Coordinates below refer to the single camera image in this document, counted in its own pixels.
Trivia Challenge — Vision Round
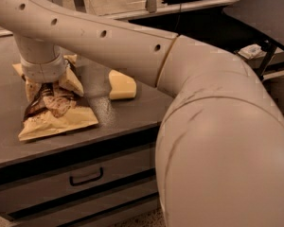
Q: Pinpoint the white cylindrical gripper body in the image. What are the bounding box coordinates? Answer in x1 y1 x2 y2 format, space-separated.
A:
21 54 66 83

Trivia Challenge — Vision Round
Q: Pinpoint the brown chip bag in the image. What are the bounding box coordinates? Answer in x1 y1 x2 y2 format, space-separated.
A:
12 55 98 141

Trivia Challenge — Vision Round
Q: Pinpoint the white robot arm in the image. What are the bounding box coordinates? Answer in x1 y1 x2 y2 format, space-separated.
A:
0 0 284 227

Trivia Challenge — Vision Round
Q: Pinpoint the yellow sponge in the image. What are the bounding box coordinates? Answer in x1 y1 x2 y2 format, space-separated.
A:
109 70 136 100

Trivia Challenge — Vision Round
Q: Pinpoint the grey drawer cabinet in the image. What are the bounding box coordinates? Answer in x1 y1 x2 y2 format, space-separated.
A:
0 37 171 227

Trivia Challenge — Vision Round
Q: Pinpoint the small white packet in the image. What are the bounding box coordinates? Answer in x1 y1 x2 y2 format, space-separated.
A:
238 44 263 60

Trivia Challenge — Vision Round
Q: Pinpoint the black folding stand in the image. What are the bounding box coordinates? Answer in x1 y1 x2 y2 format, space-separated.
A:
222 0 284 80

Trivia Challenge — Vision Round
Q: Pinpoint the grey side bench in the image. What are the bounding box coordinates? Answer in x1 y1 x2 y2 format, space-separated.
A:
235 48 284 80

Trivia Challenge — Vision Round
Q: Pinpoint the black drawer handle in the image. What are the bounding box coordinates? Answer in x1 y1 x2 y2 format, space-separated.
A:
69 167 104 186

